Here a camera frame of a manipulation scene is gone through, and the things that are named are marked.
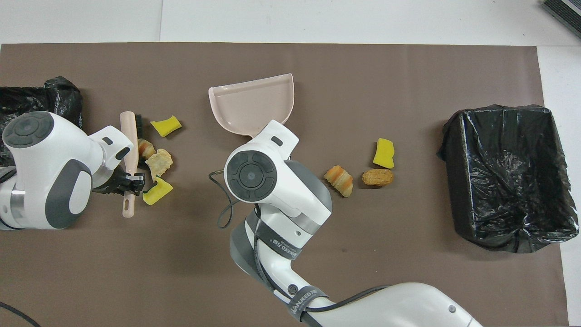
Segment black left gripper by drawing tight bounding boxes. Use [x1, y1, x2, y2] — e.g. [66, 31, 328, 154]
[93, 169, 146, 196]

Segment yellow green sponge piece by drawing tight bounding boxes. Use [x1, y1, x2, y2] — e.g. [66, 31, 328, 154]
[143, 176, 173, 206]
[150, 115, 182, 138]

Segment pale pastry piece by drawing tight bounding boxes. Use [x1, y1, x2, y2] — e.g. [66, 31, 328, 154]
[145, 149, 174, 178]

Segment beige hand brush black bristles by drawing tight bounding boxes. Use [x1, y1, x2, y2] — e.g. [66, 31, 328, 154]
[120, 111, 143, 218]

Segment pale pink plastic dustpan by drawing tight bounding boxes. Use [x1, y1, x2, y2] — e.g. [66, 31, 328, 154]
[208, 73, 295, 137]

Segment black bag lined bin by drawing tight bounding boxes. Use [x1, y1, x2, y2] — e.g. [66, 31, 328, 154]
[0, 76, 84, 166]
[437, 104, 579, 253]

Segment striped croissant pastry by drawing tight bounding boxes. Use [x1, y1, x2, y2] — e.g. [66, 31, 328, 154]
[324, 165, 354, 198]

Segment brown paper table mat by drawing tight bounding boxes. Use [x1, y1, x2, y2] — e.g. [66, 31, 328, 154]
[0, 43, 570, 327]

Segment black ribbed device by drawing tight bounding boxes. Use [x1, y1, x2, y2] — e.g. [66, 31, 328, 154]
[540, 0, 581, 39]

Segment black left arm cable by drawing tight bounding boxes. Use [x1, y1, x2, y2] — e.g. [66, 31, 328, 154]
[0, 301, 41, 327]

